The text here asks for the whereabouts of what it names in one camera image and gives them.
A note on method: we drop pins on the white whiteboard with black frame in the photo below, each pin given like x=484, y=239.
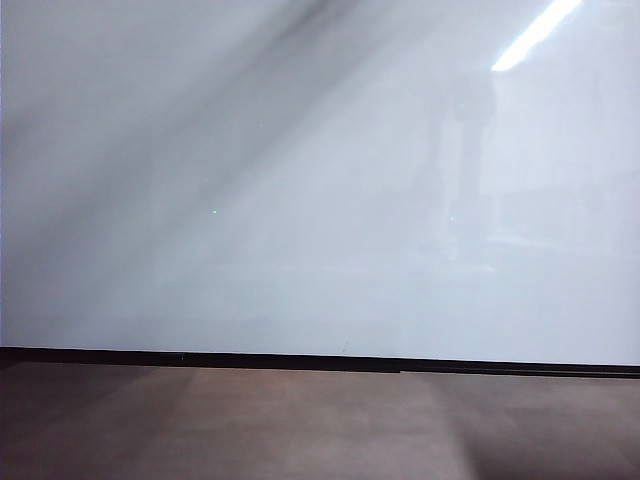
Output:
x=300, y=200

